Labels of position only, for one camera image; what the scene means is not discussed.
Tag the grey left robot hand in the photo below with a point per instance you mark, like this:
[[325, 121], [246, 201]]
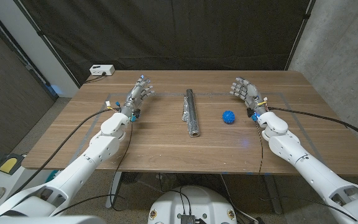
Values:
[[134, 98]]

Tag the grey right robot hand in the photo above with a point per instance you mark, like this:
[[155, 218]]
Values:
[[251, 93]]

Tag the aluminum foil roll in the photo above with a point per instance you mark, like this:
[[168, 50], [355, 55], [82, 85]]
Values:
[[191, 115]]

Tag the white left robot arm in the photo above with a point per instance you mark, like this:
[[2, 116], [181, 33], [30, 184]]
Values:
[[98, 149]]

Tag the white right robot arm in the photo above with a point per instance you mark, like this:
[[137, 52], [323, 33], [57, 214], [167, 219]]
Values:
[[291, 146]]

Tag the blue spiky ball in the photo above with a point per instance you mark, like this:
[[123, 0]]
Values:
[[228, 117]]

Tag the white power box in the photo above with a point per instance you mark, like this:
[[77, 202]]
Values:
[[102, 69]]

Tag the black curtain backdrop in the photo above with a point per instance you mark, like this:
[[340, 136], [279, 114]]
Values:
[[166, 31]]

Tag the white table leg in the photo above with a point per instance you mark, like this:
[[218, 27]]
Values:
[[113, 189]]

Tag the grey table leg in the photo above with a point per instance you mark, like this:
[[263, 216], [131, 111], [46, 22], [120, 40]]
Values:
[[273, 196]]

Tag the teal orange sneaker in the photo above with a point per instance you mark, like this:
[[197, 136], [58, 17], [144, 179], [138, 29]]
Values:
[[52, 176]]

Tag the white robot torso base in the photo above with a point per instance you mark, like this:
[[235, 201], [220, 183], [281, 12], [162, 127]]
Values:
[[197, 202]]

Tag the small black electronics box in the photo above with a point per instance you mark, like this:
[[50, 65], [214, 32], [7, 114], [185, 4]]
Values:
[[187, 219]]

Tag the yellow black foot pedal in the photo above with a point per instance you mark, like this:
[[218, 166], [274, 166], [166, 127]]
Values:
[[8, 165]]

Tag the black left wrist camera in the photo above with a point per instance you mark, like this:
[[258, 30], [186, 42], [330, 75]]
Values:
[[136, 113]]

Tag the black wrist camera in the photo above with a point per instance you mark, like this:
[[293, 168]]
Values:
[[250, 112], [136, 113]]

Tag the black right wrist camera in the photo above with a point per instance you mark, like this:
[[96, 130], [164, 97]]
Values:
[[250, 112]]

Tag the black backdrop frame pole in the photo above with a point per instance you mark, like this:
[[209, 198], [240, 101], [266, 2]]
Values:
[[42, 36], [301, 31]]

